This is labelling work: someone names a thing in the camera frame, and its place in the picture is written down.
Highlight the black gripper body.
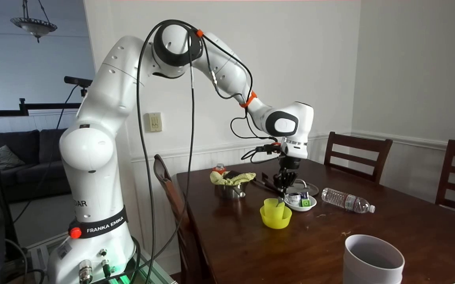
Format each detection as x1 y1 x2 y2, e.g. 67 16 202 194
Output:
273 156 300 191

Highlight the yellow plastic cup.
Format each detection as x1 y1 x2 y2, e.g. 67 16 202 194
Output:
263 197 284 219

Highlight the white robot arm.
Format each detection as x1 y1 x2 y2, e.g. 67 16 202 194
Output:
48 19 314 284

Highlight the grey plastic cup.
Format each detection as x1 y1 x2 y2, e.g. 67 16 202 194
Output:
342 234 405 284

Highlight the glass pot lid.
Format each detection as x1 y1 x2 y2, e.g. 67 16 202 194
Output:
287 178 320 197

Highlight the white bowl with packets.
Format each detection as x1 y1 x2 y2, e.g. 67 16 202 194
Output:
284 193 317 213

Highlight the yellow plastic bowl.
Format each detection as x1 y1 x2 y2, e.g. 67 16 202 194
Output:
259 205 292 230

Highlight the pale green cloth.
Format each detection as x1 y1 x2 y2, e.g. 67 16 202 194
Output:
210 170 255 186

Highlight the clear plastic water bottle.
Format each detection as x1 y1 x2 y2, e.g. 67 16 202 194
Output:
320 188 375 215

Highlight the dark wooden chair middle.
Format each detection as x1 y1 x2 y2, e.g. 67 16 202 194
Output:
323 133 391 183

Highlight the wooden chair near robot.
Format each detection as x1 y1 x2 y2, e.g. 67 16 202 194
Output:
153 155 206 284

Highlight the dark sofa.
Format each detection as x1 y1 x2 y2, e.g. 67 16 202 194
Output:
0 129 69 204

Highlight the hanging ceiling lamp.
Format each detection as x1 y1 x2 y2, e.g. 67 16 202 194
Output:
10 0 56 41

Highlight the steel pot with handle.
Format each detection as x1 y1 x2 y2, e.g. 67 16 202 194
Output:
221 185 246 200

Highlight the wall light switch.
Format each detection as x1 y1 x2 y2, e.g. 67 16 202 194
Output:
143 112 162 133

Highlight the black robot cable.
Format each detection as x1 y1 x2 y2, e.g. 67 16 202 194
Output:
134 19 260 281

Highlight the black camera stand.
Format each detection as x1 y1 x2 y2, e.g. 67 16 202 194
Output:
0 76 91 117

